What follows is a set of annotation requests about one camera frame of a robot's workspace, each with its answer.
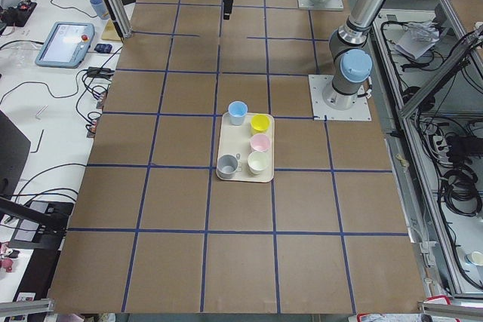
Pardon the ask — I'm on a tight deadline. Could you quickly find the blue plastic cup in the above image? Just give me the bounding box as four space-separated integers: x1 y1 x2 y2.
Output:
228 100 248 126

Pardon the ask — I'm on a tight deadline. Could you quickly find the yellow plastic cup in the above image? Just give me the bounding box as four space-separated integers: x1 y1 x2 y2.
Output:
250 114 271 135

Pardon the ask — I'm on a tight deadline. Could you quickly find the pink plastic cup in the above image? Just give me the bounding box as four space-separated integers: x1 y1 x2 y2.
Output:
250 133 272 152

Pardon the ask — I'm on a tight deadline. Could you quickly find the white plastic cup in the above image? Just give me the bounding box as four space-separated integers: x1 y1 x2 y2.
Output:
247 151 269 175

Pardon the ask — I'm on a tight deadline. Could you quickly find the grey plastic cup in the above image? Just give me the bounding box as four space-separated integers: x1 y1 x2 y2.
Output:
217 155 238 179

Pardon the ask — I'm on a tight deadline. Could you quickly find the wooden stand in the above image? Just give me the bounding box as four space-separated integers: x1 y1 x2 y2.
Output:
100 20 124 41

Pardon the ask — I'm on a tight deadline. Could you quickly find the blue mug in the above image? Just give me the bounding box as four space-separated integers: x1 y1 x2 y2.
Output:
90 0 109 20

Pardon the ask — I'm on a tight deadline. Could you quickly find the cream plastic tray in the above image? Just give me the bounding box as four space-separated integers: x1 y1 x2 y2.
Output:
217 112 275 182

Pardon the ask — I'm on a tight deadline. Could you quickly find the blue teach pendant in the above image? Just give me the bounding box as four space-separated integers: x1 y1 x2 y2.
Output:
35 22 95 69

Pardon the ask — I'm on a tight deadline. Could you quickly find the black monitor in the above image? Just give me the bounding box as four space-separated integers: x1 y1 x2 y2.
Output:
0 112 31 198

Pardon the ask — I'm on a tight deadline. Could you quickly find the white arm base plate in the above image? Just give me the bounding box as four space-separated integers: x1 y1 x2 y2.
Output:
308 75 372 121

